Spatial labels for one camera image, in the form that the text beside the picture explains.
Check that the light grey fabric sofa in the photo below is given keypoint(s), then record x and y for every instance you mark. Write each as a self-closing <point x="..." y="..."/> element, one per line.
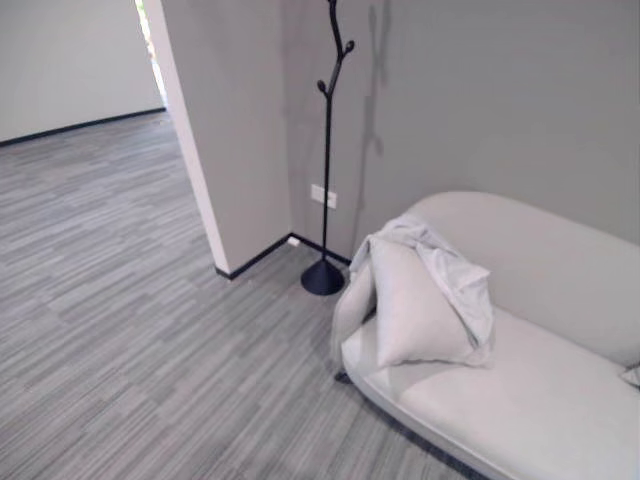
<point x="540" y="310"/>

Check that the black branch-shaped coat rack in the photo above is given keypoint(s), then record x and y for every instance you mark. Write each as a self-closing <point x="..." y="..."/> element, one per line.
<point x="326" y="200"/>

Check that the white square cushion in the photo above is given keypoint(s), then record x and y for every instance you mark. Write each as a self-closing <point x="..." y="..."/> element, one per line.
<point x="415" y="310"/>

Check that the white garment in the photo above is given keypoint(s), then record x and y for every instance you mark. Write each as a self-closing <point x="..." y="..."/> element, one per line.
<point x="457" y="280"/>

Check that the white wall socket plate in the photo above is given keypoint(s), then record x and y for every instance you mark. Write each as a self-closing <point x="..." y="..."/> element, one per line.
<point x="323" y="195"/>

